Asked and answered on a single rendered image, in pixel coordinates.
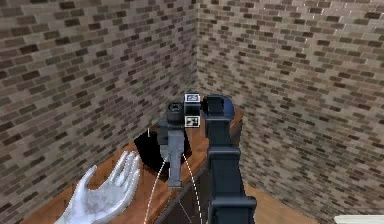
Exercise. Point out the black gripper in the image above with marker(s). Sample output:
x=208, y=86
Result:
x=175, y=150

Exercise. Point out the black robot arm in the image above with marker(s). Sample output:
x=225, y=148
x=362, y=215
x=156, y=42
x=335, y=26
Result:
x=224, y=173

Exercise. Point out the brown wooden table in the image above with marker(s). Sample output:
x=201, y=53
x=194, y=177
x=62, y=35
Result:
x=150, y=200

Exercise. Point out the white hand sculpture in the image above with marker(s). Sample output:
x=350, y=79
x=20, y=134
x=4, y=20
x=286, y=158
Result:
x=103, y=196

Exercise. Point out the white flat block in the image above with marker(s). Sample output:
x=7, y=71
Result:
x=361, y=220

